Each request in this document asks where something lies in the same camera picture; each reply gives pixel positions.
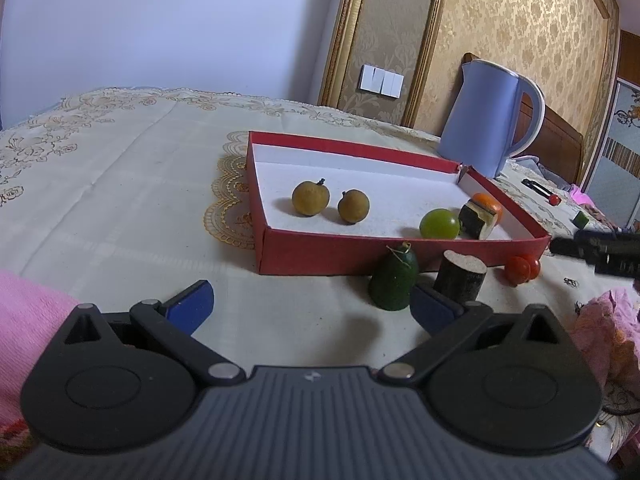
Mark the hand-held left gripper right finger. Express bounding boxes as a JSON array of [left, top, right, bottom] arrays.
[[375, 282, 573, 388]]

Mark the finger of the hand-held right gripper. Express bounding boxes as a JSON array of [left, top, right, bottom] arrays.
[[550, 236, 596, 261]]

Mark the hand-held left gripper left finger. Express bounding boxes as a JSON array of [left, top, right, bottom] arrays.
[[62, 280, 246, 388]]

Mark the green grape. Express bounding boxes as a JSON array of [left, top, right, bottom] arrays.
[[419, 209, 461, 240]]

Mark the small orange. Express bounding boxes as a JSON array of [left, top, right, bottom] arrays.
[[472, 192, 503, 223]]

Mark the brown longan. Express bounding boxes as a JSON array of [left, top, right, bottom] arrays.
[[291, 178, 331, 218], [337, 189, 371, 224]]

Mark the red cardboard box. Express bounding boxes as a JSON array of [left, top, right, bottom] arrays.
[[246, 131, 552, 277]]

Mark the green avocado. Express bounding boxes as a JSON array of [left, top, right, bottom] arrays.
[[369, 242, 420, 312]]

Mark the black clip with red ball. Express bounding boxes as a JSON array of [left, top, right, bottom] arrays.
[[521, 177, 561, 206]]

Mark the pink bedding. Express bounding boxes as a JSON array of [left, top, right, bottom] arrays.
[[565, 185, 596, 208]]

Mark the pink floral blanket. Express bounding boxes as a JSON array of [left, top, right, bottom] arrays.
[[570, 290, 640, 466]]

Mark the patterned wardrobe door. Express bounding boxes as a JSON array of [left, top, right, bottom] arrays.
[[585, 30, 640, 221]]

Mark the blue electric kettle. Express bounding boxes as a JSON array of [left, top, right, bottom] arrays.
[[437, 58, 546, 180]]

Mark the pink cloth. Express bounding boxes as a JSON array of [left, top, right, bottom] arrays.
[[0, 270, 81, 431]]

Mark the white wall switch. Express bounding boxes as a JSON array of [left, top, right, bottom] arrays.
[[358, 64, 405, 99]]

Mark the gold wall frame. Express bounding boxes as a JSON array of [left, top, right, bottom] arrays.
[[317, 0, 451, 128]]

